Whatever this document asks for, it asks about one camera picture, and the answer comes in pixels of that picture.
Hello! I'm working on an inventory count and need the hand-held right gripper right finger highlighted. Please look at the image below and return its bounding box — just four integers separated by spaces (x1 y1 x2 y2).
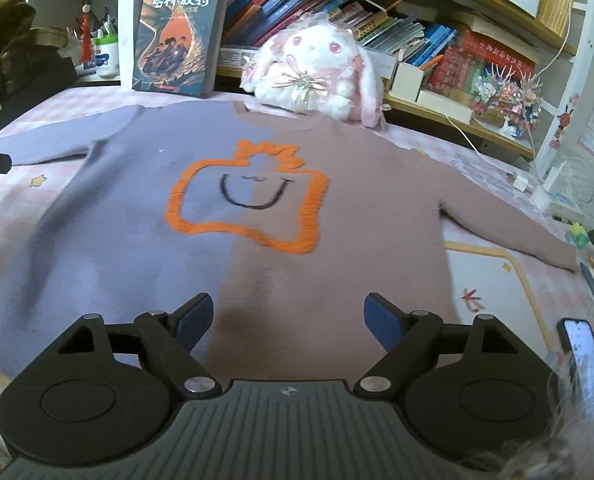
353 292 522 397

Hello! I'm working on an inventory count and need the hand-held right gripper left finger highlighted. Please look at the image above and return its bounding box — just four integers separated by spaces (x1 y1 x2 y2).
57 293 221 397

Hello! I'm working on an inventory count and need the purple and pink sweater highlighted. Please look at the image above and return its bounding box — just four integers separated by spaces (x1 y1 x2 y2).
0 100 580 386

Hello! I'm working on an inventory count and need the dark olive bag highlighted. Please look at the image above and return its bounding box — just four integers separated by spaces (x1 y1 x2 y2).
0 0 78 126

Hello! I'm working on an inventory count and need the pink cartoon desk mat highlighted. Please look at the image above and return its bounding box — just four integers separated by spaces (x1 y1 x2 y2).
0 85 594 461

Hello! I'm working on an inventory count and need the red tassel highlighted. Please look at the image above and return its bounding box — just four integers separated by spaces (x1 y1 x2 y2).
77 5 95 63

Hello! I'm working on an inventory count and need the white pen cup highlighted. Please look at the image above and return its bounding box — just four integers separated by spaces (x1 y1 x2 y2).
94 35 122 80

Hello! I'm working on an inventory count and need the wooden bookshelf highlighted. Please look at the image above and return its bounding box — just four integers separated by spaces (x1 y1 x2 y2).
17 0 594 161

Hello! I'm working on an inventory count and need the smartphone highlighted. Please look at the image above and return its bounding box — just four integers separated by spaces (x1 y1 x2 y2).
557 317 594 421

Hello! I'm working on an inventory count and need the white power adapter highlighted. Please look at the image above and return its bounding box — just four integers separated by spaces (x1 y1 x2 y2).
532 157 594 216

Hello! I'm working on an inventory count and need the white flat box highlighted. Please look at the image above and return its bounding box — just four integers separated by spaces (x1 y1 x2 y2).
419 87 472 123

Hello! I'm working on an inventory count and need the dragon cover book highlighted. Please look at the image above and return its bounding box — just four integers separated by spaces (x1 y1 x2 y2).
132 0 229 98

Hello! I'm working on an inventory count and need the white pen holder box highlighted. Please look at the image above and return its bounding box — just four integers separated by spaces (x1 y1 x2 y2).
391 60 425 103

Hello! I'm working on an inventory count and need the fuzzy grey sleeve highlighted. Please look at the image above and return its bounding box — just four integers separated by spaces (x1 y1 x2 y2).
542 355 594 480

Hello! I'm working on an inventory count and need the sparkly flower ornament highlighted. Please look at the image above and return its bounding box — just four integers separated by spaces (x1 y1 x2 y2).
472 62 545 136

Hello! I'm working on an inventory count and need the cartoon deer sticker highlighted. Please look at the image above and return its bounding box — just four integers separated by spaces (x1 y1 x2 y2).
552 92 578 151

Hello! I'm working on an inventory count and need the red boxed book set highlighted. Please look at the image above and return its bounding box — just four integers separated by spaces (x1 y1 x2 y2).
427 30 535 111

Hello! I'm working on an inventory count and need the white plush bunny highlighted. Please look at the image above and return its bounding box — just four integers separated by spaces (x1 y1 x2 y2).
240 14 392 126

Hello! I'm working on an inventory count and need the row of shelved books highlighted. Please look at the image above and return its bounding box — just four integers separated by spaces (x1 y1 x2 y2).
222 0 458 68

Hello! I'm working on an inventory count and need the white charger cable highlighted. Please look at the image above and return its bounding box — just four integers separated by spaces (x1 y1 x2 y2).
447 110 518 181

